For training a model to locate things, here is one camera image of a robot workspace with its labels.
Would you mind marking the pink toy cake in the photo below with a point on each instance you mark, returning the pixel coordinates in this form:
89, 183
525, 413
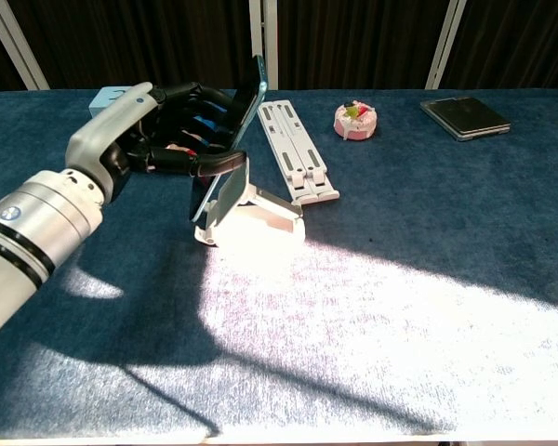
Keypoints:
355, 121

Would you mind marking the light blue number cube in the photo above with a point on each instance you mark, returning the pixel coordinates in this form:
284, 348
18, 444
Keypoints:
107, 100

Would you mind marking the silver digital pocket scale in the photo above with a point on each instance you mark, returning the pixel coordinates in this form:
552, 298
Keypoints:
465, 117

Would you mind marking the blue table cloth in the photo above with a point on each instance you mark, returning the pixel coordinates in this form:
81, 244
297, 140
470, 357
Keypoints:
307, 279

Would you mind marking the small white phone holder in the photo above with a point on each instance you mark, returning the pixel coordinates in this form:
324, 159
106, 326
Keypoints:
256, 213

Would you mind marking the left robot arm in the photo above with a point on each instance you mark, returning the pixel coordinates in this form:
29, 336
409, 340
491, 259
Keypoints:
32, 241

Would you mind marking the white window frame bar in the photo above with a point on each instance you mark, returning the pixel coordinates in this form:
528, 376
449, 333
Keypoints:
446, 44
14, 44
263, 44

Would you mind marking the white folding laptop stand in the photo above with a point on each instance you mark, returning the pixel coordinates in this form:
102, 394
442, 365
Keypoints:
297, 148

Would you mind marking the black smartphone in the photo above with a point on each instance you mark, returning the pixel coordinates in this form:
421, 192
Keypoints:
232, 135

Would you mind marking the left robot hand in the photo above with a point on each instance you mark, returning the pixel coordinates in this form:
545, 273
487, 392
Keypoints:
167, 135

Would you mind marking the blue snack bag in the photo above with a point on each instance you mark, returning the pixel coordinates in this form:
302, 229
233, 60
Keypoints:
200, 125

